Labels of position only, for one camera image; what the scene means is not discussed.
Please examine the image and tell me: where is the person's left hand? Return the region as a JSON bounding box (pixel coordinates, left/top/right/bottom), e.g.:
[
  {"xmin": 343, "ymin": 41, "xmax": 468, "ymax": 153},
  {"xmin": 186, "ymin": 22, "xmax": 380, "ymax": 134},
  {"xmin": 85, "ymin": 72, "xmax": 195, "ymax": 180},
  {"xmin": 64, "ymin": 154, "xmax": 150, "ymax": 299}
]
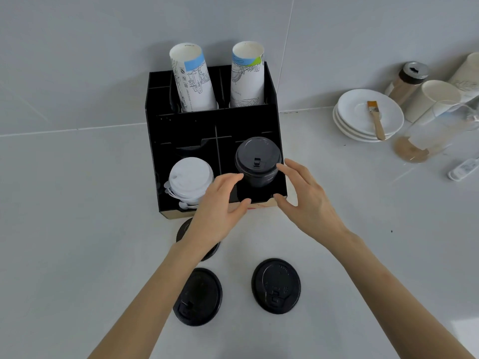
[{"xmin": 186, "ymin": 173, "xmax": 252, "ymax": 255}]

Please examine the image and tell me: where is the white paper cup line print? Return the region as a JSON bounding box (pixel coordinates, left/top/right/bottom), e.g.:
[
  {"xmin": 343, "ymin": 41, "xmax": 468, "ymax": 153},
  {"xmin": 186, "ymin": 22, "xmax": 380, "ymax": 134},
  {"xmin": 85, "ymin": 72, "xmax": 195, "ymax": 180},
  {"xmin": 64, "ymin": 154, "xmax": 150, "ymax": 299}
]
[{"xmin": 447, "ymin": 52, "xmax": 479, "ymax": 103}]

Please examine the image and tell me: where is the wooden handle brush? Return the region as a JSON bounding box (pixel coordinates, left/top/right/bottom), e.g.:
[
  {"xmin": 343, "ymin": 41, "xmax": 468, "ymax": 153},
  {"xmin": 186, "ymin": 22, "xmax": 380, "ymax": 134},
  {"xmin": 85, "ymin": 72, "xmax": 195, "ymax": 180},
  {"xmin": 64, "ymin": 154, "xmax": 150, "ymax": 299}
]
[{"xmin": 367, "ymin": 101, "xmax": 386, "ymax": 141}]

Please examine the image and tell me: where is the white saucer plate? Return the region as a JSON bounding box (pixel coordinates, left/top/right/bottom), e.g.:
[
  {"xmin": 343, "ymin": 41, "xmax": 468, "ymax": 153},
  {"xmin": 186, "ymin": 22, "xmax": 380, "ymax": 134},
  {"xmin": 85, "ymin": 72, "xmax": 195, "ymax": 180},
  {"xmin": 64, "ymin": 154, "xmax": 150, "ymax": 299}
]
[
  {"xmin": 333, "ymin": 108, "xmax": 398, "ymax": 143},
  {"xmin": 337, "ymin": 89, "xmax": 405, "ymax": 137},
  {"xmin": 334, "ymin": 105, "xmax": 402, "ymax": 140}
]

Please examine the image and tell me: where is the person's left forearm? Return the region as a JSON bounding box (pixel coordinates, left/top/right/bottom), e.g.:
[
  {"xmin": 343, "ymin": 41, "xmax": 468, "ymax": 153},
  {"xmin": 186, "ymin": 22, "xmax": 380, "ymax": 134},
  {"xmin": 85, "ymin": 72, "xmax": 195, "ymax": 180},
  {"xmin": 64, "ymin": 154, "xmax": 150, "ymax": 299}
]
[{"xmin": 88, "ymin": 239, "xmax": 221, "ymax": 359}]

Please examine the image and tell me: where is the stack of black cup lids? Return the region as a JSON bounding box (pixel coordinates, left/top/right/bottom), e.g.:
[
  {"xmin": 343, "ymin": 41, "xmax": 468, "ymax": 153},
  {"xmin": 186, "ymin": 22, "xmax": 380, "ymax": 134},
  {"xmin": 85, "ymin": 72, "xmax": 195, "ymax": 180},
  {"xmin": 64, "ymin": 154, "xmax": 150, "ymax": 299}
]
[{"xmin": 235, "ymin": 137, "xmax": 282, "ymax": 188}]

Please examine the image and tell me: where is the person's right hand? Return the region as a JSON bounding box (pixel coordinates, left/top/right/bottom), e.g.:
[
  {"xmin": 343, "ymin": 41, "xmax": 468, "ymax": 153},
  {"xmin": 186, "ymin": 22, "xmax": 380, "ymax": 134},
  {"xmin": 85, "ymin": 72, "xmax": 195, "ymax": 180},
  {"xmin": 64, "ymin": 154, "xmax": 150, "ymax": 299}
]
[{"xmin": 273, "ymin": 158, "xmax": 351, "ymax": 248}]

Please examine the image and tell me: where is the stack of white cup lids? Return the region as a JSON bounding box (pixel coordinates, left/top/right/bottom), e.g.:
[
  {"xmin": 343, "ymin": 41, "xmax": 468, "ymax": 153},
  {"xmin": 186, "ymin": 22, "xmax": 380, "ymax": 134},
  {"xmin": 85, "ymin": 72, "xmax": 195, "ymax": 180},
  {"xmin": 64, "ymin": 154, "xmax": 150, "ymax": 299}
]
[{"xmin": 163, "ymin": 157, "xmax": 215, "ymax": 210}]

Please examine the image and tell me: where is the white power strip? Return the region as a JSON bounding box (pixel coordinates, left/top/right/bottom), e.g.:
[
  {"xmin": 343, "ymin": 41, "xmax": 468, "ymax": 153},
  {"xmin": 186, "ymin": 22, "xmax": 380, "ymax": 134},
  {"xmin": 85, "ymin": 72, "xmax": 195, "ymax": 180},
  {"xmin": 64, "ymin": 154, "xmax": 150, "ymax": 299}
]
[{"xmin": 448, "ymin": 155, "xmax": 479, "ymax": 181}]

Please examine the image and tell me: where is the paper cup stack blue band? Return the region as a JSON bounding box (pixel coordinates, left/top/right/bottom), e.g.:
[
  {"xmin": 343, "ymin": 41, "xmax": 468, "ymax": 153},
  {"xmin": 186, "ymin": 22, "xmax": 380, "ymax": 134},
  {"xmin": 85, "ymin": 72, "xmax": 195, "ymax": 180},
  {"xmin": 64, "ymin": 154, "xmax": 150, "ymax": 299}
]
[{"xmin": 169, "ymin": 43, "xmax": 219, "ymax": 113}]

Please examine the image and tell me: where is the black cup and lid organizer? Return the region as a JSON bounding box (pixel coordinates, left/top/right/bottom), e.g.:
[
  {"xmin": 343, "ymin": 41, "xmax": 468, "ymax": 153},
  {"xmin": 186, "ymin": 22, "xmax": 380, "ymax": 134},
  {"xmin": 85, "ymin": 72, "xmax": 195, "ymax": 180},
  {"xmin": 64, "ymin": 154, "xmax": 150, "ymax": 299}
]
[{"xmin": 145, "ymin": 62, "xmax": 288, "ymax": 220}]

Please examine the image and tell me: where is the paper cup stack green band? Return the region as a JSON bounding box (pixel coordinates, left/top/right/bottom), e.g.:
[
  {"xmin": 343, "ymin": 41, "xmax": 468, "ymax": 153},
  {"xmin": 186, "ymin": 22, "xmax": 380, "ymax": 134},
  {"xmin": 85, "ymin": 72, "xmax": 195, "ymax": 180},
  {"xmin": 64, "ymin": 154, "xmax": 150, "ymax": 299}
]
[{"xmin": 229, "ymin": 41, "xmax": 265, "ymax": 108}]

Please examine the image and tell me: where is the person's right forearm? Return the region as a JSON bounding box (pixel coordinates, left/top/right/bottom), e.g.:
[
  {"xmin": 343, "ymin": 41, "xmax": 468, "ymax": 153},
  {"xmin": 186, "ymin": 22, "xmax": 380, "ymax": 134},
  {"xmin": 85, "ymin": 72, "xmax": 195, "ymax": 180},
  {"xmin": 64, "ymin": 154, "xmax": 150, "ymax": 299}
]
[{"xmin": 326, "ymin": 230, "xmax": 476, "ymax": 359}]

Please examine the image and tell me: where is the black plastic cup lid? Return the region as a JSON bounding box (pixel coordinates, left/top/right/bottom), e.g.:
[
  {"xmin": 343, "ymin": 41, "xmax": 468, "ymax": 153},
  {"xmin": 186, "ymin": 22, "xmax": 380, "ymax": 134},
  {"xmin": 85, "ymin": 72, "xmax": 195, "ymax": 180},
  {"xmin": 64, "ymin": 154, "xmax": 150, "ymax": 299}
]
[
  {"xmin": 251, "ymin": 258, "xmax": 301, "ymax": 315},
  {"xmin": 176, "ymin": 218, "xmax": 221, "ymax": 262},
  {"xmin": 172, "ymin": 268, "xmax": 223, "ymax": 327}
]

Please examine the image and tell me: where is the clear glass pitcher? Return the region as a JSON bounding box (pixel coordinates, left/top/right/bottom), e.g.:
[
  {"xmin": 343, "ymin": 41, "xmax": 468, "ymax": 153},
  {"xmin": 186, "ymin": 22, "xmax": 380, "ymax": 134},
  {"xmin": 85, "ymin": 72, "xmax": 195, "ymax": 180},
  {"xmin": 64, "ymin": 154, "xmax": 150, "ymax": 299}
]
[{"xmin": 394, "ymin": 101, "xmax": 479, "ymax": 164}]

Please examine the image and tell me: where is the plain white paper cup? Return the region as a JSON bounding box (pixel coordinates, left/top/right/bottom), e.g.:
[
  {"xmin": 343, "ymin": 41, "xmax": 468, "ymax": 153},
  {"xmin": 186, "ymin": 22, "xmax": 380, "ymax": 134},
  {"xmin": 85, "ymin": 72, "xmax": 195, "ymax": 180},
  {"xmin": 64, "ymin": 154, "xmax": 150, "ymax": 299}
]
[{"xmin": 405, "ymin": 80, "xmax": 462, "ymax": 124}]

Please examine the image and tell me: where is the shaker jar with black cap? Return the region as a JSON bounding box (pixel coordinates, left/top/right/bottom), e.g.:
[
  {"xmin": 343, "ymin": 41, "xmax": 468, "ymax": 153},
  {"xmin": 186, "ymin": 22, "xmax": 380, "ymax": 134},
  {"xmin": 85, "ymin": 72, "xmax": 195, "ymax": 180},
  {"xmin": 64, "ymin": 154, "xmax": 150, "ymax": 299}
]
[{"xmin": 385, "ymin": 61, "xmax": 430, "ymax": 106}]

